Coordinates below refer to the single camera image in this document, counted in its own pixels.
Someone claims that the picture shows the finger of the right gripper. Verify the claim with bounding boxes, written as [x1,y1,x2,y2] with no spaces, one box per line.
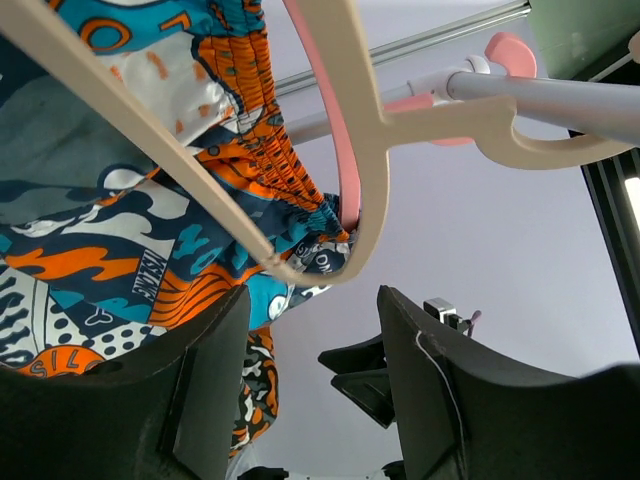
[318,334,387,374]
[331,369,395,428]

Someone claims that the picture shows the white clothes rack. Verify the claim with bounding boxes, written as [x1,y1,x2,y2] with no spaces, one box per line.
[272,0,640,149]

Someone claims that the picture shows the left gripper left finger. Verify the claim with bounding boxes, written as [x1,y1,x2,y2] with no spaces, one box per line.
[1,287,250,479]

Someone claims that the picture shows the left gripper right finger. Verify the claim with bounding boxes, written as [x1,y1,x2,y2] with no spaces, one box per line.
[377,286,639,479]

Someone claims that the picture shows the orange black camouflage shorts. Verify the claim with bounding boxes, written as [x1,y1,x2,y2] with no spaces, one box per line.
[229,327,279,459]

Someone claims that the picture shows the pink plastic hanger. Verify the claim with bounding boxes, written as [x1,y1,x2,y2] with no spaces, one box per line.
[278,1,531,231]

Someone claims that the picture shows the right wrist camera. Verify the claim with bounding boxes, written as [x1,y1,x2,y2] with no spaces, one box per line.
[423,298,472,334]

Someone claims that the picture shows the beige wooden hanger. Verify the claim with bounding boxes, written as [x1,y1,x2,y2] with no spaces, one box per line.
[1,1,627,286]

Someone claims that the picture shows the blue orange patterned shorts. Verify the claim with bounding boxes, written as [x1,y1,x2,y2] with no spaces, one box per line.
[1,1,352,378]

